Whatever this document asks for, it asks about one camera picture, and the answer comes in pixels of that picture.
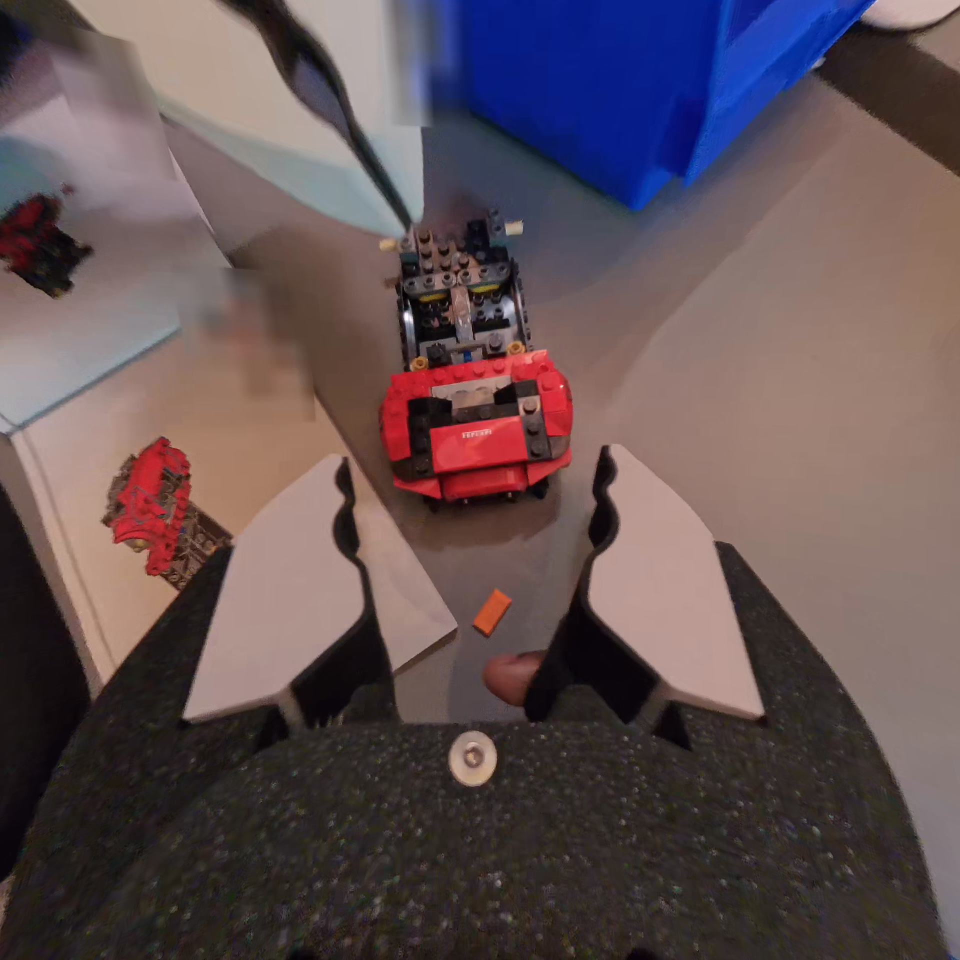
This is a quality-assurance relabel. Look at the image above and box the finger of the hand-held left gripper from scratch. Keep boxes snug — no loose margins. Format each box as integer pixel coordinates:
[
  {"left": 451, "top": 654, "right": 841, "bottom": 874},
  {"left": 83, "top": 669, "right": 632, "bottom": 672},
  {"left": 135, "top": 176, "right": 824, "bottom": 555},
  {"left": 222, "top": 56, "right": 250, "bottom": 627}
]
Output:
[
  {"left": 68, "top": 0, "right": 414, "bottom": 244},
  {"left": 293, "top": 0, "right": 436, "bottom": 226}
]

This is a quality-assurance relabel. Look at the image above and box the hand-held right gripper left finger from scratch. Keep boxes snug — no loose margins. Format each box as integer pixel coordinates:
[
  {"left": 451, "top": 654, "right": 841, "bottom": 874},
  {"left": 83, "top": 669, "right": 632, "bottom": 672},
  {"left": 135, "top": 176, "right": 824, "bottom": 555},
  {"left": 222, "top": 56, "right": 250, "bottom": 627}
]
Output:
[{"left": 180, "top": 455, "right": 403, "bottom": 736}]

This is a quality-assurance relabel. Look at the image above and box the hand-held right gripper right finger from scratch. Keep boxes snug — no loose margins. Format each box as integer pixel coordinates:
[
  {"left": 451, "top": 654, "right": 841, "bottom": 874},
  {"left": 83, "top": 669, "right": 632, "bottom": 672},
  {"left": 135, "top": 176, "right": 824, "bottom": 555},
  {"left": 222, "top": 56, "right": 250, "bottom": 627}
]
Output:
[{"left": 522, "top": 441, "right": 768, "bottom": 739}]

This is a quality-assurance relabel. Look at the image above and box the small orange lego piece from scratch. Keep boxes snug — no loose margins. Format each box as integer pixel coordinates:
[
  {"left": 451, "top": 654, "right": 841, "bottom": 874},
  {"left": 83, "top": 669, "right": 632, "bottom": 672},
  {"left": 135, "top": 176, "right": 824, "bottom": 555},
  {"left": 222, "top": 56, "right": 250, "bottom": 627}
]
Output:
[{"left": 471, "top": 588, "right": 516, "bottom": 636}]

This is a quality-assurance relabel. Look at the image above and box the blue plastic bin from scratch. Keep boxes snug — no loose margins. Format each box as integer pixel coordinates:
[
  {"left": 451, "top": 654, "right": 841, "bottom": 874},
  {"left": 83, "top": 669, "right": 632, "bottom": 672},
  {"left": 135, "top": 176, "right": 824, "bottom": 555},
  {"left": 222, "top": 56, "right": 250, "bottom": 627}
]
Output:
[{"left": 443, "top": 0, "right": 879, "bottom": 211}]

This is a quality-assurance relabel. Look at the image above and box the red and black lego car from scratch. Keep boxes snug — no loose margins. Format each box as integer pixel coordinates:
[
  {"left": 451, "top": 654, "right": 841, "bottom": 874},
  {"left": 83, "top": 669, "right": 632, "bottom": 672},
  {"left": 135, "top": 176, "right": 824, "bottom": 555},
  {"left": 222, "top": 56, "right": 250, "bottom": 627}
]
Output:
[{"left": 375, "top": 210, "right": 576, "bottom": 511}]

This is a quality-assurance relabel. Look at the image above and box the lego instruction booklet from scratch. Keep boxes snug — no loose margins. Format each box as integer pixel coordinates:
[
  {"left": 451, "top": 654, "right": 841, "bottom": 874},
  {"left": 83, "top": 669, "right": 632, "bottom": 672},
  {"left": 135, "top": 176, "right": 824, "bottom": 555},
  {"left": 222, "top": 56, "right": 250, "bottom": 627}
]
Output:
[{"left": 0, "top": 38, "right": 324, "bottom": 684}]

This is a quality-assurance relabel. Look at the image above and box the person's right hand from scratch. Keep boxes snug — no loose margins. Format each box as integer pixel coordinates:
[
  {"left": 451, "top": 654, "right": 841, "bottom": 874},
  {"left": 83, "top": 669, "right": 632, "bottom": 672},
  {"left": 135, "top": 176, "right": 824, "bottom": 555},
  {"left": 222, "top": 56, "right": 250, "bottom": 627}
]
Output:
[{"left": 483, "top": 651, "right": 544, "bottom": 706}]

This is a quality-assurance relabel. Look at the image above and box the black quilted pad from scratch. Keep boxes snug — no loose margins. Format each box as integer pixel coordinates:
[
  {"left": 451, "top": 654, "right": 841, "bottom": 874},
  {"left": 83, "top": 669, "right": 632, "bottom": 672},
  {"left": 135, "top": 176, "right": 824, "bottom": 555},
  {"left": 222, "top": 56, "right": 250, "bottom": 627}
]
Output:
[{"left": 0, "top": 480, "right": 94, "bottom": 886}]

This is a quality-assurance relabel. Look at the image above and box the white round object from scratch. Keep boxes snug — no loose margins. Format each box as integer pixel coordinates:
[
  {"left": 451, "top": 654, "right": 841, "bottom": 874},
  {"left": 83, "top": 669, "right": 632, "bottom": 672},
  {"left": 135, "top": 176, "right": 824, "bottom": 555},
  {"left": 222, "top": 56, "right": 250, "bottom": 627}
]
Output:
[{"left": 860, "top": 0, "right": 960, "bottom": 34}]

